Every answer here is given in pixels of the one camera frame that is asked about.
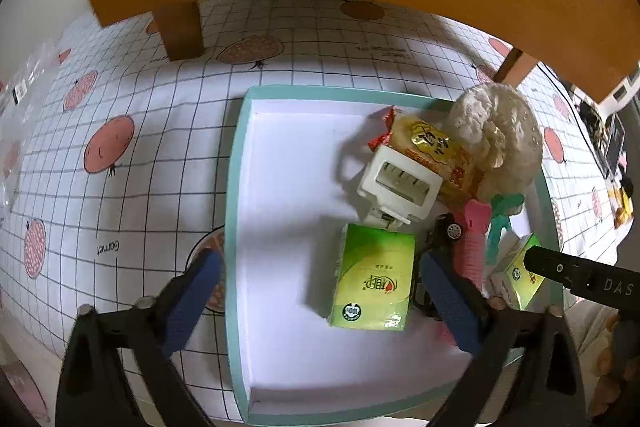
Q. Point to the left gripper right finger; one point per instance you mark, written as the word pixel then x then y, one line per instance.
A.
pixel 456 299

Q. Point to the cream lace cloth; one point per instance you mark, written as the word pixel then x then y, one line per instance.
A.
pixel 495 124

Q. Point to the yellow snack packet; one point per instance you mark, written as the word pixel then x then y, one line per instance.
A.
pixel 434 149

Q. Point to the person's right hand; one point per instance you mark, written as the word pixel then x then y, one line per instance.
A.
pixel 613 371

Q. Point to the clear plastic bag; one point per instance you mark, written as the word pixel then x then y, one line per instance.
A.
pixel 21 105

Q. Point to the green tissue pack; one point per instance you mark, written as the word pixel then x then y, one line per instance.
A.
pixel 511 280
pixel 373 279

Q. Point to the fruit pattern tablecloth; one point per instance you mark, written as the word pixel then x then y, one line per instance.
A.
pixel 125 178

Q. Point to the smartphone on stand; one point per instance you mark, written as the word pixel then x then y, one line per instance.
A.
pixel 614 141

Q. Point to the green plastic figure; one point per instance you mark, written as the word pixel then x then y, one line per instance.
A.
pixel 503 207

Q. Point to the white teal-rimmed tray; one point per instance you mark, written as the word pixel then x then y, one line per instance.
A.
pixel 320 326

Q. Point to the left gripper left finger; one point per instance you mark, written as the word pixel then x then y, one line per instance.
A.
pixel 189 298

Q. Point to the black toy car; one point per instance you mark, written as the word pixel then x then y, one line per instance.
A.
pixel 442 238

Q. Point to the pink hair roller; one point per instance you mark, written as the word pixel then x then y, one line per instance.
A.
pixel 469 252

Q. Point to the yellow toy clutter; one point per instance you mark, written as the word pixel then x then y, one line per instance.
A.
pixel 622 208

